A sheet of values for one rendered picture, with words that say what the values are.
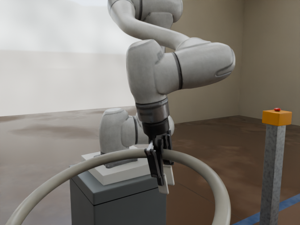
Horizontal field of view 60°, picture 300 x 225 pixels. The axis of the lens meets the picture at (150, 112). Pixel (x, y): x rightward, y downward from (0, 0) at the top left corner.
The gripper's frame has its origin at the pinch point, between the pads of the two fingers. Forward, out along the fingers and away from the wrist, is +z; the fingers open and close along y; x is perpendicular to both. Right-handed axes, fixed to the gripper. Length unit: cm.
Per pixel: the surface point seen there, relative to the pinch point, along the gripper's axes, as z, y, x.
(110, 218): 36, -12, -39
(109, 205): 29, -13, -39
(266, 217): 85, -87, 19
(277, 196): 72, -93, 25
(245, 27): 18, -753, -92
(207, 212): 132, -130, -37
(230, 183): 150, -203, -32
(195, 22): -22, -603, -188
